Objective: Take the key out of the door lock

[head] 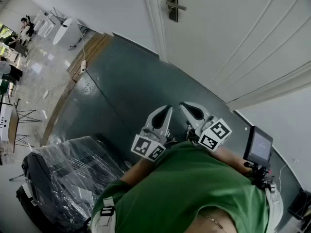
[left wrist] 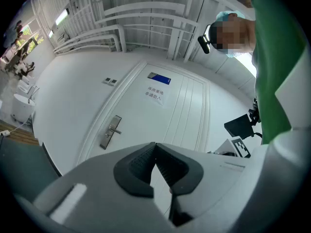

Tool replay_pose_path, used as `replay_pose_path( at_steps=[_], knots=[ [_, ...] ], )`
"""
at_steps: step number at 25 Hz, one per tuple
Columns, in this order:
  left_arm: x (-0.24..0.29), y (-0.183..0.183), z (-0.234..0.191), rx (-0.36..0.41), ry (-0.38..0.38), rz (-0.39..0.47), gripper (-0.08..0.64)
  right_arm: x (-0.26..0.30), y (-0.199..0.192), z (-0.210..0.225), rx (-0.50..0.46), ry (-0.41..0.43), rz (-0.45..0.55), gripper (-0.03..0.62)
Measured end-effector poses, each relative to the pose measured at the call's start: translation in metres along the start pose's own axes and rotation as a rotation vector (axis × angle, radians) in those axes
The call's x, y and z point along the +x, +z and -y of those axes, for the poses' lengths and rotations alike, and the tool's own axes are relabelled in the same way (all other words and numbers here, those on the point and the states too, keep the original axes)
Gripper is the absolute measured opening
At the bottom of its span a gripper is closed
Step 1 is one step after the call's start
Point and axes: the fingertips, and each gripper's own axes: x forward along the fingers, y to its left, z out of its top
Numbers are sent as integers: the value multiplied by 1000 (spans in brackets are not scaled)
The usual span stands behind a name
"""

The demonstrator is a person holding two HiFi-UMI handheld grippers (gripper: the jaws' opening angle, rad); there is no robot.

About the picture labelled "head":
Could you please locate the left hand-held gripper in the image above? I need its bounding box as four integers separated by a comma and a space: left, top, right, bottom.
130, 105, 173, 162

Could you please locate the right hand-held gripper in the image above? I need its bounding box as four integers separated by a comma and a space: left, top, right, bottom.
179, 101, 233, 152

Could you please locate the white door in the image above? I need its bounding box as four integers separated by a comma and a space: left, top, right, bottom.
159, 0, 311, 104

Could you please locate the person's left forearm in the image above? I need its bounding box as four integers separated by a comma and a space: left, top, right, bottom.
120, 157, 156, 186

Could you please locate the person's right forearm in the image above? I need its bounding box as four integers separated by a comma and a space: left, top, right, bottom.
211, 146, 253, 176

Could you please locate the person's green shirt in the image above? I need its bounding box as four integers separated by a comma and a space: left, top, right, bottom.
91, 141, 271, 233

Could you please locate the small black monitor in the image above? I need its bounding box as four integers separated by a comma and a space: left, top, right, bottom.
242, 125, 274, 167

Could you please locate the wooden ramp board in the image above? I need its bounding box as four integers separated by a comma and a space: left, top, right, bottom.
40, 32, 113, 147

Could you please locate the plastic-wrapped black chair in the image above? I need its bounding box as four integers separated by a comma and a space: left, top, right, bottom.
16, 133, 133, 233

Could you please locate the person's neck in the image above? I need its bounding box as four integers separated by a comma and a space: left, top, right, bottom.
184, 207, 240, 233

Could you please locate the white oval-topped robot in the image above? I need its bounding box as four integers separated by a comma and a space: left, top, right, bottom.
52, 17, 82, 50

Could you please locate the folding table with black legs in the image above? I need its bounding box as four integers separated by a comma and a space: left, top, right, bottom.
7, 98, 42, 153

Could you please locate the black crate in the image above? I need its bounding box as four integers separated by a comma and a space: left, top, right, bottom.
287, 187, 311, 220

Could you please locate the white rounded machine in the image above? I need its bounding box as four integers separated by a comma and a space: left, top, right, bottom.
33, 10, 56, 39

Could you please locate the white dotted box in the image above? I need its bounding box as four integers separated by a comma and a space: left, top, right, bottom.
0, 102, 13, 141

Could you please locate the black floor cable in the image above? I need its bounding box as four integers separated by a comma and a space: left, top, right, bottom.
84, 68, 148, 140

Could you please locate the black monitor mount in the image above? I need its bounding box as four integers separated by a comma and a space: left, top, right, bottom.
243, 161, 277, 192

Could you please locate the metal door lock with handle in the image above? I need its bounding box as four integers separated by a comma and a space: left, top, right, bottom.
166, 0, 187, 23

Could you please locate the white harness strap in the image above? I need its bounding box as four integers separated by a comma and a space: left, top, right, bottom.
91, 197, 118, 233
264, 187, 284, 233

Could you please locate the white power cable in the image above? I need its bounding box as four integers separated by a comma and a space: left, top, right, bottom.
77, 24, 87, 62

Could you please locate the thin white cable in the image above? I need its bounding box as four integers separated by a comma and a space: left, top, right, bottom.
277, 162, 290, 197

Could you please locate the gold necklace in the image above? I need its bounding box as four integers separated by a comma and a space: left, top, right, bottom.
205, 215, 229, 233

